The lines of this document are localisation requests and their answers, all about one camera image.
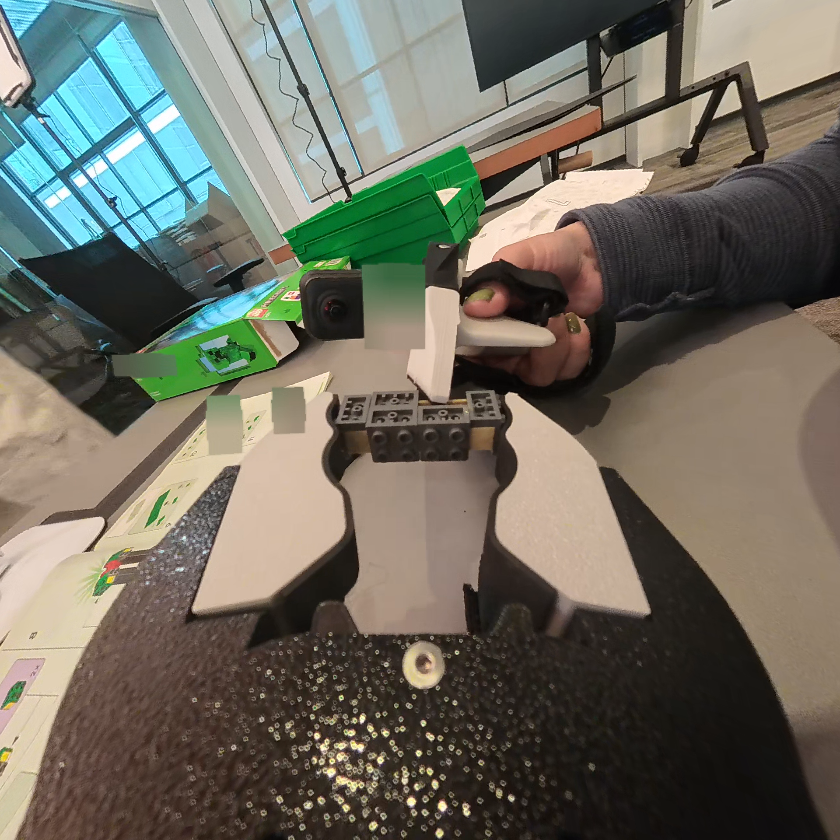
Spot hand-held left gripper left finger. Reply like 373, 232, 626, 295
190, 394, 360, 634

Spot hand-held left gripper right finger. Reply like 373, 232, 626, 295
479, 395, 652, 637

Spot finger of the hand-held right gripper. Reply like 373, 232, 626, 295
406, 289, 460, 404

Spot tan and black brick assembly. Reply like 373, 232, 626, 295
331, 388, 509, 463

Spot person's right forearm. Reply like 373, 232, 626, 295
554, 118, 840, 322

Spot grey desk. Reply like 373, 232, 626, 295
0, 167, 840, 840

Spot person's right hand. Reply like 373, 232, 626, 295
461, 220, 605, 388

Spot green stacked plastic bins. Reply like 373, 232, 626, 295
282, 144, 487, 263

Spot white paper sheet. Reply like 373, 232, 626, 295
466, 169, 656, 263

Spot green toy brick box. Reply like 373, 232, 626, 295
134, 256, 352, 401

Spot black tripod pole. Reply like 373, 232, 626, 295
259, 0, 355, 201

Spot large black display screen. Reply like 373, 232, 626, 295
461, 0, 670, 93

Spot open instruction booklet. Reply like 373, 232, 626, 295
0, 371, 332, 840

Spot small black media box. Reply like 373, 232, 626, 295
600, 7, 670, 56

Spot black display stand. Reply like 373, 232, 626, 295
587, 0, 770, 168

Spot white rounded base plate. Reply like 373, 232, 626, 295
0, 516, 106, 634

